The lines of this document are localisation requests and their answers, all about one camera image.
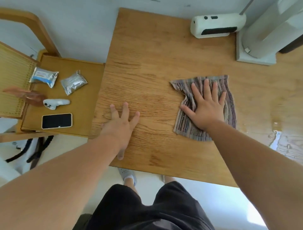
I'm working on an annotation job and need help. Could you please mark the person's left hand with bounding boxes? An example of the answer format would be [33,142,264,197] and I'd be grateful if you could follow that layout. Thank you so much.
[100,102,140,160]

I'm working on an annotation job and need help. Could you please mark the smartphone with cream case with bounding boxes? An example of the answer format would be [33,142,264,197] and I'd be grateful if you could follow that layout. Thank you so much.
[41,113,73,130]

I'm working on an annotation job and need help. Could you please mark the white exercise machine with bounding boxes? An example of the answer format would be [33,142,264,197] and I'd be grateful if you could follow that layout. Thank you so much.
[0,117,55,180]

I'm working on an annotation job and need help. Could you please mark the striped cleaning cloth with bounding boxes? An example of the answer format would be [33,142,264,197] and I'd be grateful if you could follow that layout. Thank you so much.
[170,75,237,142]

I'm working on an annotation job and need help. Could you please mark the white cylinder appliance square base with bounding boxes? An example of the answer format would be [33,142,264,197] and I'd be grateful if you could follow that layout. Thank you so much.
[236,0,303,66]

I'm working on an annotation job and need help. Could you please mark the silver foil packet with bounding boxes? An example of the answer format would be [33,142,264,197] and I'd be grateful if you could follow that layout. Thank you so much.
[60,70,88,96]

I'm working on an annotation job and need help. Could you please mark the white oblong device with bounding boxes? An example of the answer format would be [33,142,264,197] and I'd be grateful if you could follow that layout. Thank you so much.
[190,13,247,39]

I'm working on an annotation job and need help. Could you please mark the brown spray bottle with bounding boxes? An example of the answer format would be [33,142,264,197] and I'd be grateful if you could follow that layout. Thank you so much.
[3,86,47,107]

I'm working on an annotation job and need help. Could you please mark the white controller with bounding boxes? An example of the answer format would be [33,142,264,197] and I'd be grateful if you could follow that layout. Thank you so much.
[43,99,71,111]

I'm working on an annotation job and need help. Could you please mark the blue white wipes packet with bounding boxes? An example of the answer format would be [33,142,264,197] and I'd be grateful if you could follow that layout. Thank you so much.
[29,67,59,88]

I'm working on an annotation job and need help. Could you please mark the black braided ropes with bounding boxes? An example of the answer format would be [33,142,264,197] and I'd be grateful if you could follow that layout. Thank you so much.
[5,135,54,170]

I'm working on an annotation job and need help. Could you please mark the black stool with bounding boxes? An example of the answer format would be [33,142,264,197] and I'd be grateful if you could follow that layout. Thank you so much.
[72,213,93,230]

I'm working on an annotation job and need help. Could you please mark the person's left leg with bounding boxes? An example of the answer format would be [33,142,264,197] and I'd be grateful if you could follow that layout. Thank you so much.
[124,178,139,195]

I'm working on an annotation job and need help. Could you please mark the grey left shoe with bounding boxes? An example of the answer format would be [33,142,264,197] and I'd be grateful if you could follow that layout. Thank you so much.
[118,167,138,187]

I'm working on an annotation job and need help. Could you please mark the person's left forearm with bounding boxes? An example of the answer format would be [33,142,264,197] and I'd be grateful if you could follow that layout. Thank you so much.
[0,135,126,230]

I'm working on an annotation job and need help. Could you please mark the wooden rattan chair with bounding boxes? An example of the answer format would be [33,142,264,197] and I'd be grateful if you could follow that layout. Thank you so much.
[0,7,106,143]

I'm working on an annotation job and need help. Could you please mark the black shorts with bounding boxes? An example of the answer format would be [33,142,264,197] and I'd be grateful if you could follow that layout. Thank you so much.
[84,181,215,230]

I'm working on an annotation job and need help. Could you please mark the person's right hand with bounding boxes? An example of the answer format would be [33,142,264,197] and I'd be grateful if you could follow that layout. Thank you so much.
[180,78,227,131]

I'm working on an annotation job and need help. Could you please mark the person's right forearm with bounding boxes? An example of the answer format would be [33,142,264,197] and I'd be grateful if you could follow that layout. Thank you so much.
[206,119,303,230]

